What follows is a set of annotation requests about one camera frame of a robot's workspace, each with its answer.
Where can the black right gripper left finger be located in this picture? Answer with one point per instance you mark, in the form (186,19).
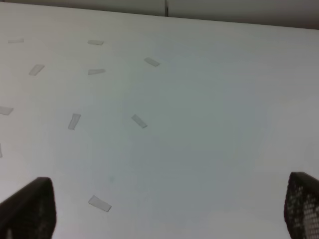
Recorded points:
(30,213)

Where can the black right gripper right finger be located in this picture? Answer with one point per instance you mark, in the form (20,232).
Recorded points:
(301,208)

